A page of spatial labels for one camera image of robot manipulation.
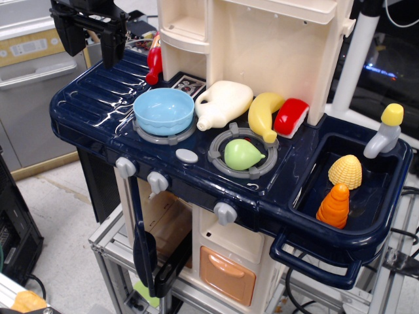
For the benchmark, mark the white pole stand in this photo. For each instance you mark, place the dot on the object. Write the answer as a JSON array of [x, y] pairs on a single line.
[[353, 62]]

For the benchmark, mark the grey left stove knob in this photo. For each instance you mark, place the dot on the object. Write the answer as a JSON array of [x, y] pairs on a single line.
[[126, 168]]

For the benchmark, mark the yellow toy banana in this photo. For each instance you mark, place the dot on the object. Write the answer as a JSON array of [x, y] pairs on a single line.
[[260, 115]]

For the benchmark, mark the grey middle stove knob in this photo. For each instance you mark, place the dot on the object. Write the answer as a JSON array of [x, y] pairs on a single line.
[[157, 182]]

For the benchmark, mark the grey oval button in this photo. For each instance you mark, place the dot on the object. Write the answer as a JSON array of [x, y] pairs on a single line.
[[186, 156]]

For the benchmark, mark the grey stove burner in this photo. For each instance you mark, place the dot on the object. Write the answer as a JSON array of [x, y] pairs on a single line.
[[170, 140], [216, 152]]

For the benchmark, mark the red white toy sushi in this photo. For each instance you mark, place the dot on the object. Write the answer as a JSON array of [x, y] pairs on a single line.
[[290, 117]]

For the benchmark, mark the grey stove knob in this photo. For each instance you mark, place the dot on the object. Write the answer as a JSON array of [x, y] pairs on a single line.
[[126, 168], [225, 213], [157, 182]]

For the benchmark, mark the black computer tower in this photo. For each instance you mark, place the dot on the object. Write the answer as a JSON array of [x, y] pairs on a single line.
[[21, 241]]

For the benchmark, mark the light blue plastic bowl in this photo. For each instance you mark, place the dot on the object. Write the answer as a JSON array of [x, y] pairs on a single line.
[[164, 111]]

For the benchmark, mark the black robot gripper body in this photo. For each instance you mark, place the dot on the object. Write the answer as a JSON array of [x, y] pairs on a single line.
[[98, 16]]

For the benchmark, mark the grey left stove burner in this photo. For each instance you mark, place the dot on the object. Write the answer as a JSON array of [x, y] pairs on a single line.
[[170, 140]]

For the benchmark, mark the orange toy bread piece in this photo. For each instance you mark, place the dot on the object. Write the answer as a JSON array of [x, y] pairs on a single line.
[[27, 301]]

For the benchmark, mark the grey yellow toy faucet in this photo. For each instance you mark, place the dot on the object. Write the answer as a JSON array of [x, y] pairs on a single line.
[[388, 133]]

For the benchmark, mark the grey right stove knob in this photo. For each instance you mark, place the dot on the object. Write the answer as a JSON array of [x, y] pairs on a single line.
[[225, 213]]

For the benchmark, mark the aluminium frame cart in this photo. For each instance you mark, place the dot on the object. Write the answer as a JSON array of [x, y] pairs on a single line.
[[169, 220]]

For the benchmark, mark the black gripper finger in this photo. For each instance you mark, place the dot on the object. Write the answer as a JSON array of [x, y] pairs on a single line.
[[113, 39], [71, 35]]

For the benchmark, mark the red toy ketchup bottle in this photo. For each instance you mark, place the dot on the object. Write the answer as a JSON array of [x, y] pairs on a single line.
[[154, 61]]

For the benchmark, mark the grey right stove burner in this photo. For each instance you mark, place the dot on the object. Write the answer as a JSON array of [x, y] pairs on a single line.
[[216, 152]]

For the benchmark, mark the green toy pear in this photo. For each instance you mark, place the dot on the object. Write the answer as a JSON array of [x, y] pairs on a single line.
[[240, 154]]

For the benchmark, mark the grey metal cabinet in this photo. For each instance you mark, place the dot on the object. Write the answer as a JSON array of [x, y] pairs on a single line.
[[34, 66]]

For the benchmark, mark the black toy oven door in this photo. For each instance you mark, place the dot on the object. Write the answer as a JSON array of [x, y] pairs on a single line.
[[170, 271]]

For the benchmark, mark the cream toy jug bottle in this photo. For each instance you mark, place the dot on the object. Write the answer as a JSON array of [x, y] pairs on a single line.
[[221, 103]]

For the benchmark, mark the orange toy carrot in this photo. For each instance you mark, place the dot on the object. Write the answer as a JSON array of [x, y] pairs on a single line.
[[334, 208]]

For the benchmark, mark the orange toy drawer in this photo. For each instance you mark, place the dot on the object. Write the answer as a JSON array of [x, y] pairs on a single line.
[[227, 277]]

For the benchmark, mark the cream toy kitchen back cabinet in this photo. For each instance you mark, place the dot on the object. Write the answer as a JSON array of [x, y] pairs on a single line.
[[287, 47]]

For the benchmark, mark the yellow toy corn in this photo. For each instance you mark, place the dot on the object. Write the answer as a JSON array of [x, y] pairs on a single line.
[[346, 170]]

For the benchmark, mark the navy hanging toy spoon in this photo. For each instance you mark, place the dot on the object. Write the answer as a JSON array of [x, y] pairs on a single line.
[[141, 253]]

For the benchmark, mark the black monitor screen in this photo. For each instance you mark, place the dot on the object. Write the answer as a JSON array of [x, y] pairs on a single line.
[[389, 72]]

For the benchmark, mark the navy toy kitchen countertop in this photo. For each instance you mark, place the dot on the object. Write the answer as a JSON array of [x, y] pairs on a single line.
[[95, 113]]

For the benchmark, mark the navy towel rail handle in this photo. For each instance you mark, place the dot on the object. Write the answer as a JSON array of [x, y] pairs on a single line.
[[345, 282]]

